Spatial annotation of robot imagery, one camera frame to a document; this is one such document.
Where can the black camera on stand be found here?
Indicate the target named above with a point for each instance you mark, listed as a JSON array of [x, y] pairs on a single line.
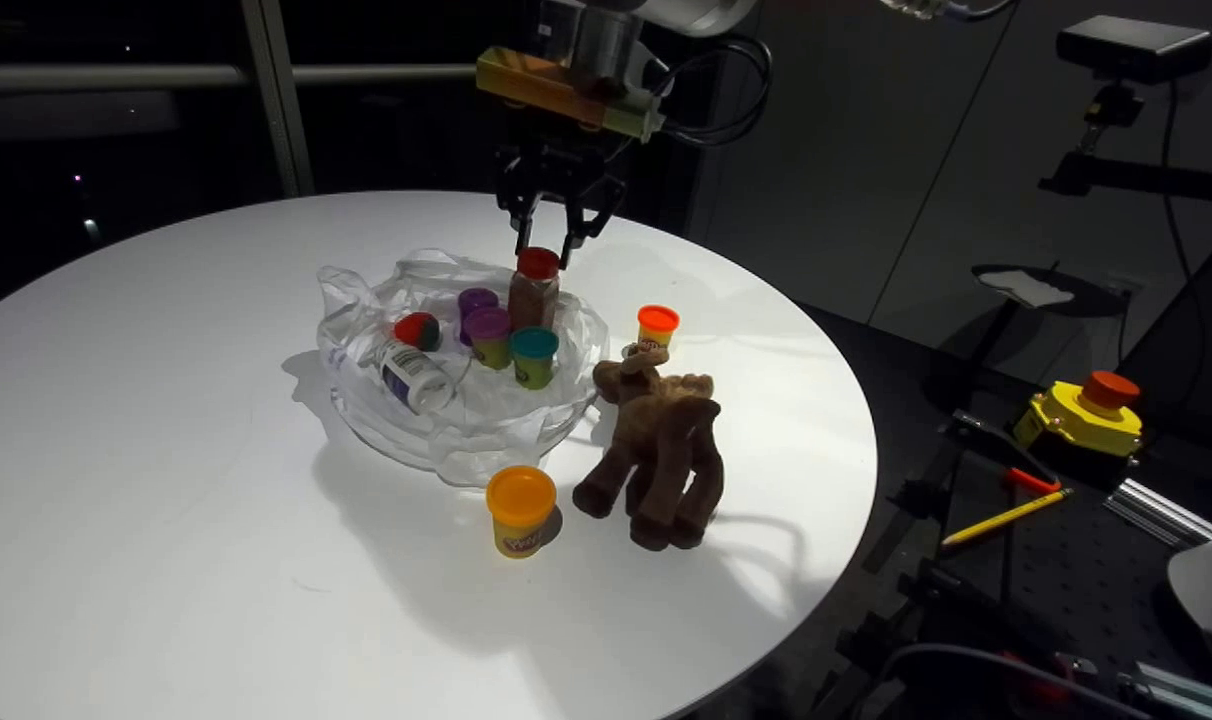
[[1139, 44]]

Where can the brown plush moose toy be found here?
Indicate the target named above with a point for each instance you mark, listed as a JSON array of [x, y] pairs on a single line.
[[656, 455]]

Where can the orange cup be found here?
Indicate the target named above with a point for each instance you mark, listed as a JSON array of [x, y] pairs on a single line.
[[523, 504]]

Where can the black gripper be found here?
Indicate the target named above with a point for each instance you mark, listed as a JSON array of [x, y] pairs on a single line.
[[567, 167]]

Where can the yellow emergency stop button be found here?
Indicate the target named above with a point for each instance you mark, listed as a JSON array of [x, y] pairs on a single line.
[[1079, 423]]

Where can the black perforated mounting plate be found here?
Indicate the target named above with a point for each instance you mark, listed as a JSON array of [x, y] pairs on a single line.
[[1098, 593]]

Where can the red-orange lid play dough tub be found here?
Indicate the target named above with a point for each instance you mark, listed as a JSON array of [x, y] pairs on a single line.
[[656, 325]]

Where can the aluminium extrusion rail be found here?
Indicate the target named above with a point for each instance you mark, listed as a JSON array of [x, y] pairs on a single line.
[[1184, 684]]

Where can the pink lid play dough tub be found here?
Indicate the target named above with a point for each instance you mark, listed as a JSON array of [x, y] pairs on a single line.
[[495, 342]]

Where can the white plastic bag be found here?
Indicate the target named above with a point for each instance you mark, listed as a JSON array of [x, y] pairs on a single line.
[[418, 434]]

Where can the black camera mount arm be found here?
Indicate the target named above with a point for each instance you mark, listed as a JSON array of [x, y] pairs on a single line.
[[1164, 178]]

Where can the teal lid play dough tub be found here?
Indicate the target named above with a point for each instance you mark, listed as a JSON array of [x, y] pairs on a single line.
[[534, 358]]

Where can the yellow pencil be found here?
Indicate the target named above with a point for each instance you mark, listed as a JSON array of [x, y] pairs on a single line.
[[1004, 519]]

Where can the light vertical window post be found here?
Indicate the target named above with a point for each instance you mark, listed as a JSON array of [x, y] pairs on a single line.
[[277, 105]]

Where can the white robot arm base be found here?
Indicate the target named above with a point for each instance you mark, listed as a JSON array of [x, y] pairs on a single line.
[[1209, 601]]

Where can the metal window railing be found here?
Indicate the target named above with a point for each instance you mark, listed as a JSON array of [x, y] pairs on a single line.
[[96, 79]]

